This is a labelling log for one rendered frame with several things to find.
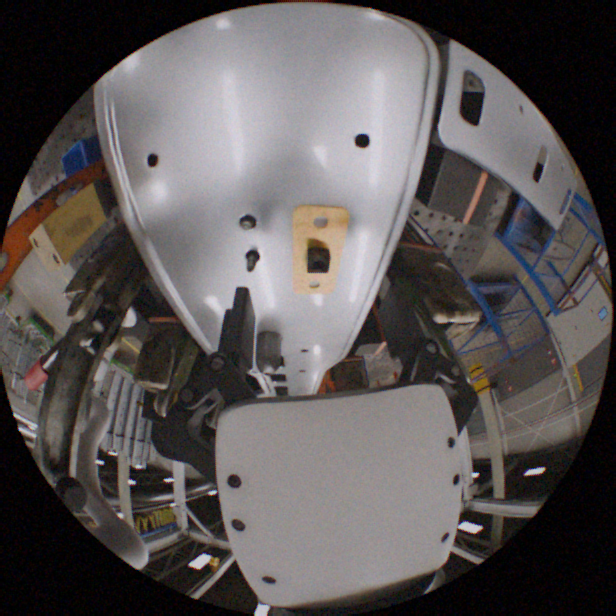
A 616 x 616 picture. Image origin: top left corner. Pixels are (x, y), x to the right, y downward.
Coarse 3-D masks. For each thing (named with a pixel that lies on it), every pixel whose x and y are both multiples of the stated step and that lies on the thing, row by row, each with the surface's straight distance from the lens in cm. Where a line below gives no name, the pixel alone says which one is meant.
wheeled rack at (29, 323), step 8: (24, 320) 761; (32, 320) 627; (32, 328) 705; (40, 328) 632; (40, 336) 690; (48, 336) 638; (40, 344) 820; (16, 352) 624; (16, 376) 628; (24, 376) 814
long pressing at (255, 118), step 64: (128, 64) 18; (192, 64) 15; (256, 64) 13; (320, 64) 13; (384, 64) 14; (128, 128) 16; (192, 128) 14; (256, 128) 13; (320, 128) 13; (384, 128) 14; (128, 192) 17; (192, 192) 14; (256, 192) 13; (320, 192) 13; (384, 192) 14; (192, 256) 17; (384, 256) 18; (192, 320) 24; (256, 320) 22; (320, 320) 22; (320, 384) 48
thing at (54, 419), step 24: (72, 336) 18; (96, 336) 21; (72, 360) 20; (96, 360) 20; (48, 384) 20; (72, 384) 20; (48, 408) 19; (72, 408) 21; (48, 432) 19; (72, 432) 20; (48, 456) 20; (72, 456) 21; (48, 480) 21; (72, 480) 19; (72, 504) 20
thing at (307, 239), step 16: (304, 208) 13; (320, 208) 13; (336, 208) 13; (304, 224) 14; (336, 224) 14; (304, 240) 14; (320, 240) 14; (336, 240) 15; (304, 256) 15; (320, 256) 14; (336, 256) 16; (304, 272) 16; (320, 272) 15; (336, 272) 17; (304, 288) 18; (320, 288) 18
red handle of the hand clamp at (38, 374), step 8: (96, 312) 20; (96, 320) 19; (104, 320) 20; (88, 328) 20; (96, 328) 20; (104, 328) 20; (88, 336) 20; (56, 344) 24; (80, 344) 21; (48, 352) 25; (56, 352) 23; (40, 360) 26; (48, 360) 25; (32, 368) 28; (40, 368) 26; (48, 368) 26; (32, 376) 28; (40, 376) 27; (32, 384) 29; (40, 384) 28
